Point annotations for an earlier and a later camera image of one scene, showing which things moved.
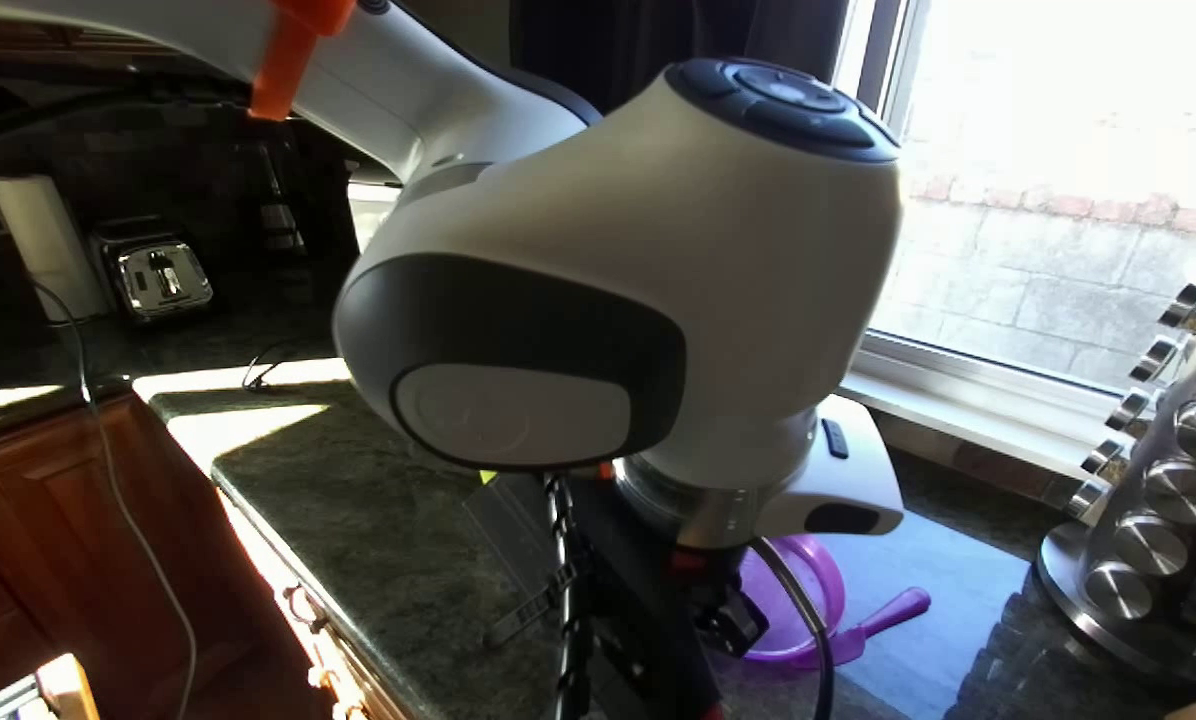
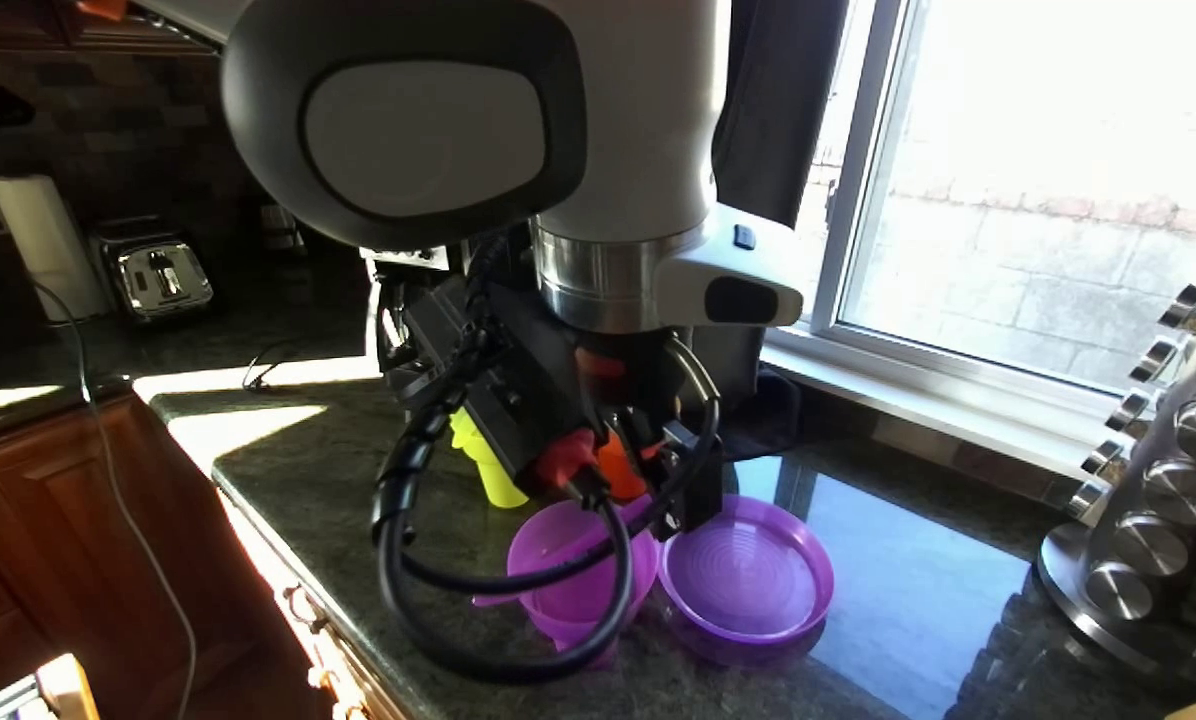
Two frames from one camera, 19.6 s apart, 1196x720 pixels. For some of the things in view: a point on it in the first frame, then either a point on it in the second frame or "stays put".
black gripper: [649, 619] -> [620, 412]
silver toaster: [161, 282] stays put
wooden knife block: [68, 689] stays put
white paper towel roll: [51, 244] stays put
